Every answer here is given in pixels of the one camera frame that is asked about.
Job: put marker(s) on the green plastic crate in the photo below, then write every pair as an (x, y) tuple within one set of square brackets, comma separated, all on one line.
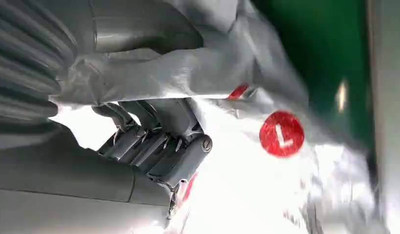
[(319, 48)]

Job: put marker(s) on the ribbed grey right robot arm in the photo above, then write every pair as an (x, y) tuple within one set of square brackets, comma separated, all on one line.
[(25, 64)]

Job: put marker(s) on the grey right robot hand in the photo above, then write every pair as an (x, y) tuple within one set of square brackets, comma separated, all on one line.
[(74, 181)]

